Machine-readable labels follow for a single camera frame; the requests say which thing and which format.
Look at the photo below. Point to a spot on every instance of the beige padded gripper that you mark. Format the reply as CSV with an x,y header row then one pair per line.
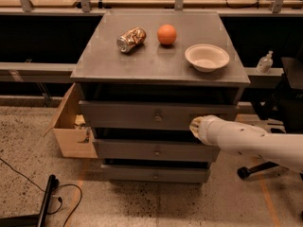
x,y
205,130

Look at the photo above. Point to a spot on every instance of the grey top drawer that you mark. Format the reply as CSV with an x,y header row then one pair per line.
x,y
149,116

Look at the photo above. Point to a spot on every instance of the grey drawer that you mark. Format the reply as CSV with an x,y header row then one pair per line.
x,y
149,116
155,150
155,174

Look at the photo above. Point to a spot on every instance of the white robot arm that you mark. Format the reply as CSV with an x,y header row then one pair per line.
x,y
237,138

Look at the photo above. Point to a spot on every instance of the grey drawer cabinet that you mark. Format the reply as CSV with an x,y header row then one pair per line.
x,y
157,73

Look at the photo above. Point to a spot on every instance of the grey middle drawer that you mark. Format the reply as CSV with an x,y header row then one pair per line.
x,y
155,150

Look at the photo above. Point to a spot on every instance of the grey bottom drawer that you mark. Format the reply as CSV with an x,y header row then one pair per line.
x,y
155,174

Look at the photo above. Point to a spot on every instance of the white paper bowl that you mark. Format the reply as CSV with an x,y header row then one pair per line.
x,y
207,57

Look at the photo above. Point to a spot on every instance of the black office chair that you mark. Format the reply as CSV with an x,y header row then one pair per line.
x,y
286,102

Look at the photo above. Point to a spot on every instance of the clear sanitizer bottle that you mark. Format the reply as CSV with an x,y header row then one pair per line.
x,y
265,63

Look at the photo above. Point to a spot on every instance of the orange ball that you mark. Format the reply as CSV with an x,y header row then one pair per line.
x,y
166,34

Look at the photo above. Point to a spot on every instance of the crushed soda can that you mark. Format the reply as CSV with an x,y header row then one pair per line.
x,y
131,39

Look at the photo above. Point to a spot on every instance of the open cardboard box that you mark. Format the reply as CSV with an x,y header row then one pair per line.
x,y
73,135

